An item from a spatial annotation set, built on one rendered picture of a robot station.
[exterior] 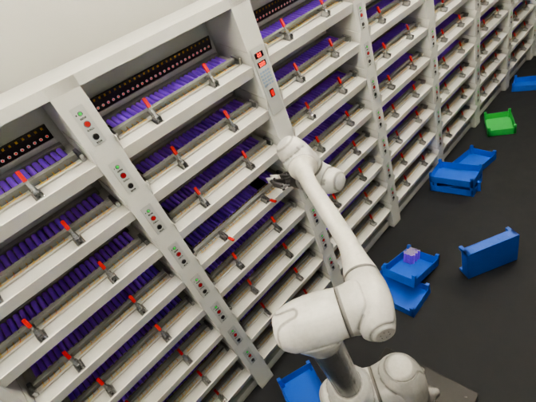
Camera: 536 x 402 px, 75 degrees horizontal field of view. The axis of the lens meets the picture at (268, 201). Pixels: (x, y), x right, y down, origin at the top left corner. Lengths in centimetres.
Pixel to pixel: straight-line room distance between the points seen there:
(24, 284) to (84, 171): 38
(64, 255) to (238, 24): 101
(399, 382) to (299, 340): 58
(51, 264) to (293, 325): 77
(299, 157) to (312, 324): 56
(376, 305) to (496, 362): 124
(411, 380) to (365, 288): 57
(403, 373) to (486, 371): 70
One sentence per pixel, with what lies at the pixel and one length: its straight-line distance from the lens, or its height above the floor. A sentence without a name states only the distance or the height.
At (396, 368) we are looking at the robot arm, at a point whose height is 55.
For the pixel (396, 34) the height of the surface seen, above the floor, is 117.
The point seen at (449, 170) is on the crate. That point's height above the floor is 8.
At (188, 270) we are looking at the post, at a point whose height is 95.
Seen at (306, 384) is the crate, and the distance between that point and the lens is 210.
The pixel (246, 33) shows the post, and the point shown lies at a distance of 148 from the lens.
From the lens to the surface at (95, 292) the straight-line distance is 138.
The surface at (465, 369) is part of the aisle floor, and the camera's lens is 206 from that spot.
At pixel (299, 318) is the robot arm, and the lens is 93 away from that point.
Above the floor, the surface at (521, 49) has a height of 19.
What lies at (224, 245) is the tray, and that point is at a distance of 153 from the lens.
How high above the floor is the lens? 184
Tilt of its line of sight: 34 degrees down
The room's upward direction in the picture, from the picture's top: 24 degrees counter-clockwise
